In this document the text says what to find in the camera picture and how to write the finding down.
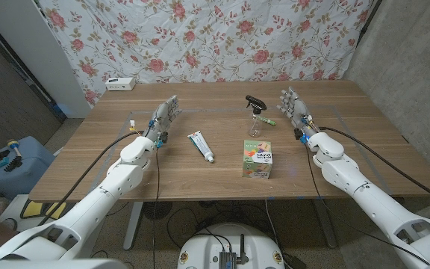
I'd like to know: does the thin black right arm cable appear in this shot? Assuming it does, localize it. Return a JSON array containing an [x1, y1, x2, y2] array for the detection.
[[303, 143, 430, 267]]

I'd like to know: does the black round disc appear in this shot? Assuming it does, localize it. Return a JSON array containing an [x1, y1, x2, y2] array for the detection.
[[142, 201, 174, 220]]

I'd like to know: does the floral cloth backdrop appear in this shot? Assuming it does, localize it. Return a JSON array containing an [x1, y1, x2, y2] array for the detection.
[[37, 0, 375, 108]]

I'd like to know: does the black trigger spray cap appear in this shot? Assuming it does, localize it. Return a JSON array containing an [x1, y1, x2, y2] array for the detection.
[[245, 94, 267, 115]]

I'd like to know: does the black stand pole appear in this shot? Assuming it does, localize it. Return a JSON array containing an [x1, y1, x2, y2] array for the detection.
[[355, 0, 384, 46]]

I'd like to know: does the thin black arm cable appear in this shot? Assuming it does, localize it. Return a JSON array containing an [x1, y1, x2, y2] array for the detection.
[[152, 144, 161, 269], [303, 143, 430, 267]]

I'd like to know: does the black brush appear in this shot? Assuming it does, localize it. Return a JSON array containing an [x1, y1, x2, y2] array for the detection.
[[4, 155, 24, 173]]

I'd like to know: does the white power strip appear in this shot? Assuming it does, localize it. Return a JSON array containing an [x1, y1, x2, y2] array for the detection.
[[105, 76, 137, 92]]

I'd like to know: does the green whiteboard marker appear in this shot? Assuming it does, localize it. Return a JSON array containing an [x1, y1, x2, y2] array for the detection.
[[256, 114, 277, 127]]

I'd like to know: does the colourful small cardboard box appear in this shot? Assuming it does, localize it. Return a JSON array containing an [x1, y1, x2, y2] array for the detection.
[[242, 139, 273, 180]]

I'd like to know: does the grey table leg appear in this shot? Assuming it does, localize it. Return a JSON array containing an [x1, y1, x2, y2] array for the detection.
[[313, 197, 338, 250]]

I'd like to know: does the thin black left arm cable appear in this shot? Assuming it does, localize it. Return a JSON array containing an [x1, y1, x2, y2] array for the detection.
[[152, 144, 161, 269]]

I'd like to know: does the white toothpaste tube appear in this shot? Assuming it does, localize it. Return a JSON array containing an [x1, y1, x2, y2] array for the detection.
[[187, 130, 215, 164]]

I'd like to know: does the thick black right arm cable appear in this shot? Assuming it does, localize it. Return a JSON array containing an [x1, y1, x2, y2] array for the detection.
[[319, 126, 430, 209]]

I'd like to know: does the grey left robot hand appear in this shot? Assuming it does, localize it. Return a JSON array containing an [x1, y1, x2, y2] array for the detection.
[[146, 95, 183, 139]]

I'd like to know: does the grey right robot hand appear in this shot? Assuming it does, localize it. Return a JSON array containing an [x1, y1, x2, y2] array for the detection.
[[276, 86, 320, 137]]

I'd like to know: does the clear plastic bottle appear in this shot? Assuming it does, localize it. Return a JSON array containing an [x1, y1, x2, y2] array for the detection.
[[248, 111, 264, 138]]

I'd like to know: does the white table leg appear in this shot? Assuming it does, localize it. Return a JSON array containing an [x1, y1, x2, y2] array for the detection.
[[122, 201, 145, 251]]

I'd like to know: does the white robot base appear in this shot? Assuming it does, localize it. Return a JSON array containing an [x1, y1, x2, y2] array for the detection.
[[176, 222, 286, 269]]

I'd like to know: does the yellow and blue knob tool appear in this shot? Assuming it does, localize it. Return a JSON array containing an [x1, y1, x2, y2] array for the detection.
[[6, 139, 22, 158]]

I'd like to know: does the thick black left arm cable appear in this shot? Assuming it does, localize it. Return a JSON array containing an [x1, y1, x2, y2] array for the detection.
[[37, 129, 142, 226]]

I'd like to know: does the blue plastic container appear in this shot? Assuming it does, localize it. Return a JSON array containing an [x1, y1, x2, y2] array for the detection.
[[0, 135, 56, 200]]

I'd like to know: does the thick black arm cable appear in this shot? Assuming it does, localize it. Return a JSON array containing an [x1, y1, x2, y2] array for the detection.
[[37, 129, 142, 226], [319, 126, 430, 209]]

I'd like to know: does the yellow and black floor object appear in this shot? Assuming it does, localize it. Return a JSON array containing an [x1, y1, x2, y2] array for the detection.
[[19, 200, 67, 220]]

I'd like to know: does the white board panel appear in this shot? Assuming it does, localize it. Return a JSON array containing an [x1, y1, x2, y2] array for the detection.
[[0, 0, 92, 120]]

